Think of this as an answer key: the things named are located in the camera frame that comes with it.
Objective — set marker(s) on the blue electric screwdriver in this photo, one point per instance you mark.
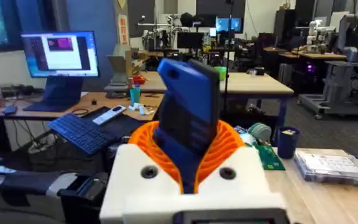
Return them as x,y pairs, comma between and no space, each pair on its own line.
188,102

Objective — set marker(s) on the black printer box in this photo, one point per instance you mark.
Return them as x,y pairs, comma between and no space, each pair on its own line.
84,196

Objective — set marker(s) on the green circuit board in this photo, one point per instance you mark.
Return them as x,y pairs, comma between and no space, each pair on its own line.
269,158

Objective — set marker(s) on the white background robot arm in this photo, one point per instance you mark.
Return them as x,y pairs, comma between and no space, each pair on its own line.
317,35

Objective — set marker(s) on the wooden desk with black legs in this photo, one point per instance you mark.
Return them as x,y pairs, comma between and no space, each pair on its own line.
42,110

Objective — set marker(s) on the teal cup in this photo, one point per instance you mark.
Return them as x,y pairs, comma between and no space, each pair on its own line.
135,96

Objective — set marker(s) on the cardboard box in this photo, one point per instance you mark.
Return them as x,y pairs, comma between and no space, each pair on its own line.
120,67

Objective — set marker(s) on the grey tape roll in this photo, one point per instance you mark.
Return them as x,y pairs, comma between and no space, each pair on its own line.
259,130

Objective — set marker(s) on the dark blue cup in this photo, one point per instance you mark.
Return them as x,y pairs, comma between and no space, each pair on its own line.
287,144

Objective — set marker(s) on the blue keyboard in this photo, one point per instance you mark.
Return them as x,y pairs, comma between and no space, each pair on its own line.
79,133

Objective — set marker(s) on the clear plastic parts box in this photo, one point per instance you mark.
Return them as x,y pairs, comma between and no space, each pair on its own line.
331,168

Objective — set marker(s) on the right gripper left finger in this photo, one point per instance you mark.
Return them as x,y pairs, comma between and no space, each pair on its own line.
135,174

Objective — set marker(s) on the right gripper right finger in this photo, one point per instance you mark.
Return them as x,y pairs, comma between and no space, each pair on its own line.
244,177

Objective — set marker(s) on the small blue background screen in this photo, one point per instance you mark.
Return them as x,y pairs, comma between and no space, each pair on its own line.
228,25

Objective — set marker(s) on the green tub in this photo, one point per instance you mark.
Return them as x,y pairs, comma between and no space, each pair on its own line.
221,73

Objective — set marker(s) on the grey wheeled cart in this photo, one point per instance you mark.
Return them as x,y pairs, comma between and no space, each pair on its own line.
337,90

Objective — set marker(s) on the white remote control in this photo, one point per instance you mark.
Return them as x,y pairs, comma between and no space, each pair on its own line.
109,115

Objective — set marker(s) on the pale wooden work table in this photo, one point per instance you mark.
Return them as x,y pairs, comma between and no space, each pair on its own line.
253,84

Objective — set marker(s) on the computer monitor with bright screen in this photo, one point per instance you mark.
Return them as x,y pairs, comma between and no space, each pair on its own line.
61,53

